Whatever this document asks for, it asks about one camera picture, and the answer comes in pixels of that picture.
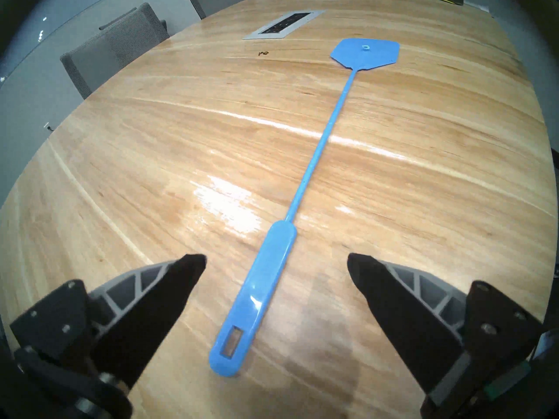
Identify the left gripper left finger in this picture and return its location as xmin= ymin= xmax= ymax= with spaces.
xmin=10 ymin=254 xmax=207 ymax=390

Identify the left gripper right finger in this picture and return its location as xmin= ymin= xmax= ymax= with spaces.
xmin=347 ymin=253 xmax=543 ymax=408

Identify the blue plastic fly swatter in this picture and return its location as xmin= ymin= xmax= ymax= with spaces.
xmin=209 ymin=38 xmax=400 ymax=377

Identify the silver table power outlet box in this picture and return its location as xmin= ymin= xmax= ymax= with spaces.
xmin=243 ymin=10 xmax=326 ymax=40

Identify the wide glass wall whiteboard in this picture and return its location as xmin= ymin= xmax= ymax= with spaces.
xmin=0 ymin=0 xmax=131 ymax=89

